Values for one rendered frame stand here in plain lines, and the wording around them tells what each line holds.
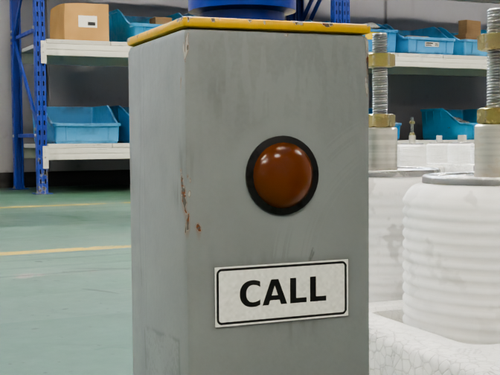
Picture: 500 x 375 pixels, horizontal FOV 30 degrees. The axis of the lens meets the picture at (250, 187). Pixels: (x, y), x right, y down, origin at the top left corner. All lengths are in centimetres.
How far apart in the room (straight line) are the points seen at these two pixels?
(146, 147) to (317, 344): 9
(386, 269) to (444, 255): 10
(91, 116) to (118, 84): 39
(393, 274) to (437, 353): 14
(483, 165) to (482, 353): 11
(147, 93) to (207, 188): 5
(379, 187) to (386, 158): 4
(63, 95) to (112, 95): 30
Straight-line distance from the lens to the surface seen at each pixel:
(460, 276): 46
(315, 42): 32
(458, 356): 42
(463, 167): 333
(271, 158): 31
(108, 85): 577
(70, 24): 502
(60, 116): 544
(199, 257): 31
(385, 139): 59
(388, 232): 55
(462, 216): 46
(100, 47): 499
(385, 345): 45
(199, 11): 35
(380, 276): 56
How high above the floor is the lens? 27
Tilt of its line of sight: 3 degrees down
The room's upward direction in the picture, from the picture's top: straight up
